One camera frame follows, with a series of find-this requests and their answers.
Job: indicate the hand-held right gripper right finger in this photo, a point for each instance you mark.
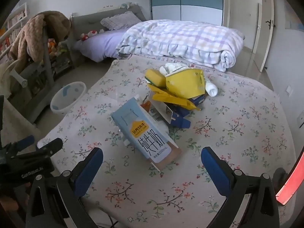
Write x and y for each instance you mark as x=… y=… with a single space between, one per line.
x=213 y=171

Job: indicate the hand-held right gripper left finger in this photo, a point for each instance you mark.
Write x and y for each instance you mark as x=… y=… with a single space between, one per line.
x=89 y=171

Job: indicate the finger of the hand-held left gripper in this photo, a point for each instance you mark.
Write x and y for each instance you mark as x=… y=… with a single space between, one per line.
x=26 y=140
x=51 y=146

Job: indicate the white plastic waste bin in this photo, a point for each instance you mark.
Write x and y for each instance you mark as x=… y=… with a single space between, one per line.
x=59 y=104

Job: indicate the dark blue tissue box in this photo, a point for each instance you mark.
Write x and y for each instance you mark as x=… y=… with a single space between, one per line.
x=180 y=121

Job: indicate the light blue milk carton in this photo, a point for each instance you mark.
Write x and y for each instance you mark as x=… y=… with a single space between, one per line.
x=142 y=133

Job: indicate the small blue white box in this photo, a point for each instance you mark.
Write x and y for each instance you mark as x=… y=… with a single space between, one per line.
x=198 y=99

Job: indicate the white printed carton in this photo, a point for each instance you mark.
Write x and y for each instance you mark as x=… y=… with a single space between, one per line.
x=162 y=110

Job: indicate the white squeeze tube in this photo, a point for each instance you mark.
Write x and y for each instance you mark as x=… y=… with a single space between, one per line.
x=211 y=89

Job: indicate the yellow serrated packet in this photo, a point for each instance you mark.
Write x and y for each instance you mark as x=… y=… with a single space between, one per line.
x=171 y=98

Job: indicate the torn yellow paper box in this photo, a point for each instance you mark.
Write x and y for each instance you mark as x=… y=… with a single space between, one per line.
x=185 y=83

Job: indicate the yellow green sponge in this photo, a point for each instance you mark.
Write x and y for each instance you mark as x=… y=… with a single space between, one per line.
x=155 y=76

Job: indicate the white tissue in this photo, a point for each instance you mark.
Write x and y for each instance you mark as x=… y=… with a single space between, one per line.
x=169 y=67

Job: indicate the floral tablecloth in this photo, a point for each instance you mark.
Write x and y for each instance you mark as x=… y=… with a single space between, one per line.
x=237 y=135

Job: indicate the grey rolling chair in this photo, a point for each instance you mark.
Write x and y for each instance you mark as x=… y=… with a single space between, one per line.
x=47 y=71

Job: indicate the red curved object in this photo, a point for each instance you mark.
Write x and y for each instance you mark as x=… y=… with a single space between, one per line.
x=293 y=182

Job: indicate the low wooden shelf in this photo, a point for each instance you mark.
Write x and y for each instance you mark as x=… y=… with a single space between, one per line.
x=61 y=64

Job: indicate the orange paper scrap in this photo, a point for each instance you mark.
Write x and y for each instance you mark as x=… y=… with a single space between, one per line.
x=145 y=105

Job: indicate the pile of plush toys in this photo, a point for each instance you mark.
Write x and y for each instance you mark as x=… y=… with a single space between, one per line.
x=52 y=46

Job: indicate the brown fleece blanket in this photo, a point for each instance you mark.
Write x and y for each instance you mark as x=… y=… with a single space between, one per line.
x=30 y=35

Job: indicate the white bookshelf with books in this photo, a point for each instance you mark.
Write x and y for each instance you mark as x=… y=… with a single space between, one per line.
x=11 y=35

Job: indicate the red white cat plush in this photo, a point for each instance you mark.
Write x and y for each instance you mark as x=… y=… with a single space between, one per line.
x=86 y=36

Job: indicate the bed with grey headboard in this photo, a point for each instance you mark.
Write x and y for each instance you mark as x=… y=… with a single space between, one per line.
x=104 y=42

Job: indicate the white folded duvet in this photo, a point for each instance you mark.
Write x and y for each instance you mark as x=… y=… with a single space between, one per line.
x=185 y=40

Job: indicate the white door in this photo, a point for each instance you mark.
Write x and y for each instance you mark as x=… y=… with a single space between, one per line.
x=264 y=42

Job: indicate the frilled pillow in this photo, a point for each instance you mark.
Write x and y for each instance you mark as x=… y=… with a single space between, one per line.
x=118 y=21

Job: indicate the small plush toy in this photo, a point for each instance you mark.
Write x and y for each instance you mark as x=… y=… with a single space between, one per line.
x=125 y=5

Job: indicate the white teal wardrobe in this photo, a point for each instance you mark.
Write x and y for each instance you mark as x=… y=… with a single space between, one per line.
x=187 y=9

